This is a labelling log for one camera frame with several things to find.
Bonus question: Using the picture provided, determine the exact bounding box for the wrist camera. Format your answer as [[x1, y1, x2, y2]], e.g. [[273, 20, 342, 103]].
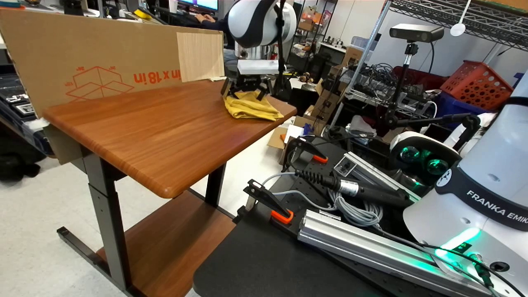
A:
[[237, 60, 281, 76]]

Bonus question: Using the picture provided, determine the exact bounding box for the long aluminium rail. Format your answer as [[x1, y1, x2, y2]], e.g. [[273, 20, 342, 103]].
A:
[[297, 209, 497, 297]]

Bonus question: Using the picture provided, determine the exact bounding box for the monitor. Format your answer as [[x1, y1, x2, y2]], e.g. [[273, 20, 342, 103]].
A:
[[177, 0, 219, 12]]

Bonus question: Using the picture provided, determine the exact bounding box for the black cable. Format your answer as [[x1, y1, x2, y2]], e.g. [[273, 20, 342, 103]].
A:
[[295, 169, 414, 207]]

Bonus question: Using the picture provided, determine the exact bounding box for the short aluminium rail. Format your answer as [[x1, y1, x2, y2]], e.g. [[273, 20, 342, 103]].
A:
[[333, 151, 422, 203]]

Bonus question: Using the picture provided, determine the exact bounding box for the coil of grey cable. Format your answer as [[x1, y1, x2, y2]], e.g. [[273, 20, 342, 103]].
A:
[[262, 172, 385, 228]]

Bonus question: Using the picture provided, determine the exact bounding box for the large cardboard sheet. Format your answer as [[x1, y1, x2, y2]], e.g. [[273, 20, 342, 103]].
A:
[[0, 9, 226, 166]]

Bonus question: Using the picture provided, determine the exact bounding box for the metal wire shelf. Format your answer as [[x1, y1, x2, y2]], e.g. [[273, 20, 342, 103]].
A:
[[329, 0, 528, 129]]

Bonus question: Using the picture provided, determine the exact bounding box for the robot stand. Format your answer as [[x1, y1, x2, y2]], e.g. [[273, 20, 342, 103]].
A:
[[193, 136, 528, 297]]

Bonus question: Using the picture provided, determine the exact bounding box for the yellow towel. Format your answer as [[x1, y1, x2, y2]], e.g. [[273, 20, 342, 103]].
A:
[[223, 90, 285, 122]]

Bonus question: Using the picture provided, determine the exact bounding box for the person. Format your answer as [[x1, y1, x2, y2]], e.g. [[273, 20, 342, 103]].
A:
[[194, 12, 240, 75]]

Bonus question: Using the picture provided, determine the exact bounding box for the black clamp with orange tips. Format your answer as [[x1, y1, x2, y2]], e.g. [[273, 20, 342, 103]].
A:
[[243, 179, 295, 225], [282, 136, 329, 172]]

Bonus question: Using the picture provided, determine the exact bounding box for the camera on mount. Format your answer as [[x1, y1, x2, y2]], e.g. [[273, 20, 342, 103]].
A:
[[383, 24, 482, 159]]

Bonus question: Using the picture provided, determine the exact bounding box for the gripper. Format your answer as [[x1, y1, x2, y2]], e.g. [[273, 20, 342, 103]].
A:
[[221, 74, 271, 102]]

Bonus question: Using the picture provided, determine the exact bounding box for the red plastic crate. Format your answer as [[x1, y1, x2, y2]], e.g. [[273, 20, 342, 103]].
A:
[[440, 60, 514, 111]]

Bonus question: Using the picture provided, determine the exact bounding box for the heap of cardboard boxes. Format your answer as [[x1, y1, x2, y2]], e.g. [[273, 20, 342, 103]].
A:
[[267, 45, 364, 165]]

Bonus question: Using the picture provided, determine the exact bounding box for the heap of black cables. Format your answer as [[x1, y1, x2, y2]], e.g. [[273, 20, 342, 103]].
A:
[[358, 62, 438, 117]]

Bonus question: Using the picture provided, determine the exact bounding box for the blue plastic bin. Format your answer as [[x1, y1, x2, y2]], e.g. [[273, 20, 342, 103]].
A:
[[433, 91, 497, 125]]

